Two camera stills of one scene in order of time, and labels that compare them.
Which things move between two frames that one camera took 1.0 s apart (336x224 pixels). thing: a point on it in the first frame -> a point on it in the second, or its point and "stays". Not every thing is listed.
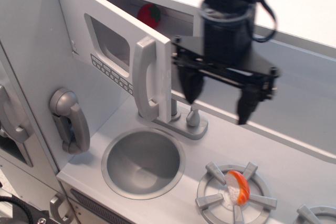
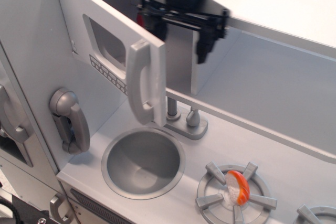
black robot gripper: (225, 48) -> (185, 0)
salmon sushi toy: (238, 187) stays
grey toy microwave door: (133, 54) stays
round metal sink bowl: (143, 163) stays
